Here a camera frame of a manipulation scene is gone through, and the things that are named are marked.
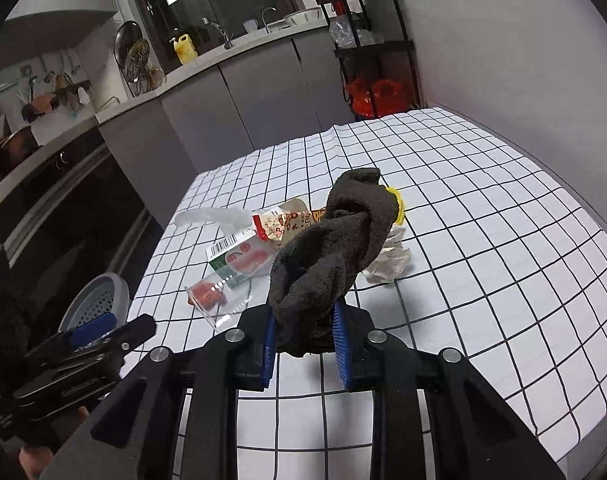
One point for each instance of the grey kitchen cabinet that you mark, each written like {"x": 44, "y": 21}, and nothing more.
{"x": 258, "y": 95}

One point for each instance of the red white snack wrapper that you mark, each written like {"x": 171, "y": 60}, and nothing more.
{"x": 278, "y": 225}

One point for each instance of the white cup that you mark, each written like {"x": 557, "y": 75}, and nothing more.
{"x": 251, "y": 27}

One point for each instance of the red plastic bag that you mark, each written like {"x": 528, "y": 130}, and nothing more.
{"x": 362, "y": 102}
{"x": 392, "y": 92}

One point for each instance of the clear plastic bag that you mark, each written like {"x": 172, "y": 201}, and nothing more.
{"x": 208, "y": 217}

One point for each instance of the crumpled white tissue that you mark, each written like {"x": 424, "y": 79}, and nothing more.
{"x": 388, "y": 260}

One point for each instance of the black white checked tablecloth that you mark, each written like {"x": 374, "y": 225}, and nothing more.
{"x": 483, "y": 210}

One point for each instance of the black metal rack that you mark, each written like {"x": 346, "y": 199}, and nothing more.
{"x": 406, "y": 45}

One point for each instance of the grey range hood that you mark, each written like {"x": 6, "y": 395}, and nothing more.
{"x": 58, "y": 30}

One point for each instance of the red container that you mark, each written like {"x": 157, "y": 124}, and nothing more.
{"x": 339, "y": 7}

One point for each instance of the hanging kitchen utensils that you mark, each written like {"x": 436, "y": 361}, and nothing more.
{"x": 58, "y": 90}

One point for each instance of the yellow detergent bottle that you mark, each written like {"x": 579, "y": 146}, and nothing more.
{"x": 186, "y": 50}

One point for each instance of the dark grey cloth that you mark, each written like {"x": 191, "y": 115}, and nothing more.
{"x": 323, "y": 260}

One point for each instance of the crumpled clear bag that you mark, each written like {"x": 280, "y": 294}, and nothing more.
{"x": 348, "y": 32}

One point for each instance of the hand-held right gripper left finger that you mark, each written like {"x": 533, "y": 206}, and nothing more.
{"x": 267, "y": 355}

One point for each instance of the metal faucet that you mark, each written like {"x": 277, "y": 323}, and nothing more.
{"x": 218, "y": 30}
{"x": 268, "y": 17}

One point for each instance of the grey perforated basket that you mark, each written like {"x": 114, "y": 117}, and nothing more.
{"x": 95, "y": 295}

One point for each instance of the copper pot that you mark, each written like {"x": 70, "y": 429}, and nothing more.
{"x": 10, "y": 147}

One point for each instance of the white bowl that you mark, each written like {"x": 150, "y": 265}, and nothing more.
{"x": 303, "y": 17}

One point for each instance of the person's left hand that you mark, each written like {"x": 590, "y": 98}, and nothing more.
{"x": 33, "y": 462}

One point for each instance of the metal pot lid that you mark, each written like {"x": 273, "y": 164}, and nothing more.
{"x": 126, "y": 40}

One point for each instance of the black built-in oven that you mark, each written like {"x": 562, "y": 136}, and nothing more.
{"x": 73, "y": 210}

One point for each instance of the green white carton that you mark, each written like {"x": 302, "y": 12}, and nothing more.
{"x": 238, "y": 260}

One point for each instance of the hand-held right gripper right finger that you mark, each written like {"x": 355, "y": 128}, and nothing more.
{"x": 342, "y": 355}

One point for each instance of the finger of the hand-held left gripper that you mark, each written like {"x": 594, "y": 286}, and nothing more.
{"x": 133, "y": 332}
{"x": 95, "y": 325}

